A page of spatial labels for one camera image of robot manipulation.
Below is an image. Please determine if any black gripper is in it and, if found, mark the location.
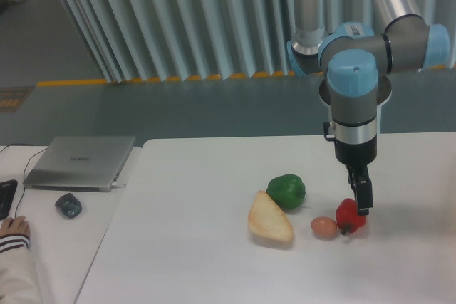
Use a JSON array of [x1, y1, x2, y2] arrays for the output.
[[336, 136, 377, 216]]

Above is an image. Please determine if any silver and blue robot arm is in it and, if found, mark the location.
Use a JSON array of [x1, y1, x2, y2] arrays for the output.
[[287, 0, 450, 216]]

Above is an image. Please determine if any red bell pepper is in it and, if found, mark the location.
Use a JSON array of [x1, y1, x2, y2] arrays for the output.
[[336, 198, 366, 235]]

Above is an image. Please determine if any brown egg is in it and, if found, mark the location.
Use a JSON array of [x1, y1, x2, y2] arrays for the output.
[[311, 216, 338, 239]]

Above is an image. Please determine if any green bell pepper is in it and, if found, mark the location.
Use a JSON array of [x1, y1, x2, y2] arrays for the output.
[[266, 174, 306, 209]]

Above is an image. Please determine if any person's hand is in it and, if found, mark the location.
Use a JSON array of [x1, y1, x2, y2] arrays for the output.
[[0, 216, 31, 238]]

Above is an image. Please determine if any white sleeved forearm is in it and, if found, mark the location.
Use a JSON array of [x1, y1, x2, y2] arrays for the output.
[[1, 233, 43, 303]]

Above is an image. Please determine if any black keyboard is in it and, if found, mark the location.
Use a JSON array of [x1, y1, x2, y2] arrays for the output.
[[0, 179, 18, 220]]

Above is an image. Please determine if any black cable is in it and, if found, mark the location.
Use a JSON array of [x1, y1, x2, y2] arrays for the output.
[[0, 143, 49, 219]]

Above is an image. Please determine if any toasted bread slice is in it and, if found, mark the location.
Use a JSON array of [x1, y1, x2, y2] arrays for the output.
[[247, 190, 294, 243]]

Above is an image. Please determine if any white folding screen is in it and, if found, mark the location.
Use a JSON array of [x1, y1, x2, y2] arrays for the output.
[[41, 0, 456, 85]]

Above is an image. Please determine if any silver closed laptop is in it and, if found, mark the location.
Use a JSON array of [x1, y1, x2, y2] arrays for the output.
[[24, 136, 135, 192]]

